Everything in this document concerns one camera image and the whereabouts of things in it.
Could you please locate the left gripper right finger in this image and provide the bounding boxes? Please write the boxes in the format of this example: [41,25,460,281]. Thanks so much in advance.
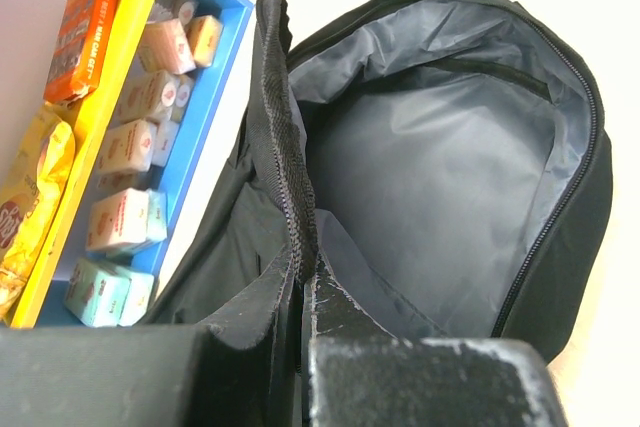
[301,259,567,426]

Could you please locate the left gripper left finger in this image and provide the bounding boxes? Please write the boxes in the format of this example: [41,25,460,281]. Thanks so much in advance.
[1,249,298,426]

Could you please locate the black backpack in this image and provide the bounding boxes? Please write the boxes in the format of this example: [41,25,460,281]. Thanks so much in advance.
[144,0,613,360]

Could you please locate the teal tissue pack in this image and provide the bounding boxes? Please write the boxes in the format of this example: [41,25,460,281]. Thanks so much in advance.
[64,258,155,328]

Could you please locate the pink tissue pack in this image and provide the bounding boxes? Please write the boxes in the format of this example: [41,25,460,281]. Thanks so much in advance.
[86,188,168,255]

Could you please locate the yellow chips bag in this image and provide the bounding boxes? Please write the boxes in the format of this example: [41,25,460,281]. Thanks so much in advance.
[1,104,75,315]

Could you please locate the yellow soap pack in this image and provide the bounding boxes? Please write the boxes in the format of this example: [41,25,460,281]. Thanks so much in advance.
[186,15,223,68]

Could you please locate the white wrapped packs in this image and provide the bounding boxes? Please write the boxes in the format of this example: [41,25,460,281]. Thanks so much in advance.
[96,0,198,175]

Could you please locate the blue shelf unit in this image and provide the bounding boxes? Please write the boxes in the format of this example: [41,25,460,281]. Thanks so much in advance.
[1,0,251,329]

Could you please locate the orange snack box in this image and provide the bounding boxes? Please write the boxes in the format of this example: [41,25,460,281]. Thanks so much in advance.
[44,0,118,105]

